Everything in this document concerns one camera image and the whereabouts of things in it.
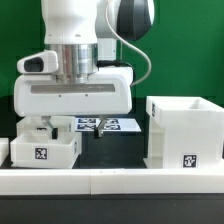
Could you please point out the white marker tag sheet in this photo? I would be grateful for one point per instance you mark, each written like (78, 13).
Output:
(112, 124)

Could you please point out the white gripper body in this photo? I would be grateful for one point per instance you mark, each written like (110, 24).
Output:
(107, 92)

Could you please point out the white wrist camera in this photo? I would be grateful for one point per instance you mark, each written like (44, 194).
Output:
(40, 63)

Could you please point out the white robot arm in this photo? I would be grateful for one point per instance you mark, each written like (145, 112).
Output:
(77, 73)

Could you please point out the white front drawer box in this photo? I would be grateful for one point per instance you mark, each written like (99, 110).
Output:
(35, 149)

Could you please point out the white left border block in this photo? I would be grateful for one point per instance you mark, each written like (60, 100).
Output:
(4, 149)

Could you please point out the white front border rail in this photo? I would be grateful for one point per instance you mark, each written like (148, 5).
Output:
(112, 181)

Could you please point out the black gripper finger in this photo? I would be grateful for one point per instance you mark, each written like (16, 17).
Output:
(98, 130)
(51, 128)

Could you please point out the white drawer cabinet frame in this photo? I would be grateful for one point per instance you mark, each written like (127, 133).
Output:
(184, 132)

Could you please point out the white drawer box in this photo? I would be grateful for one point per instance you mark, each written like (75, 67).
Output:
(35, 149)
(62, 123)

